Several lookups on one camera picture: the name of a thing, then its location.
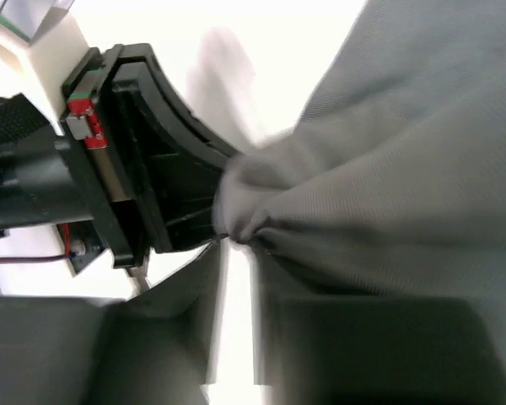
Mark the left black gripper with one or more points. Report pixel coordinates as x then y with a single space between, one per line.
176 163

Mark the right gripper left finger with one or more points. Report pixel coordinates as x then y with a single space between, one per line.
151 349

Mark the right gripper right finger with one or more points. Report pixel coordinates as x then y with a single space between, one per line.
326 344

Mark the grey pleated skirt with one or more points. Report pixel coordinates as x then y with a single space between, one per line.
395 176

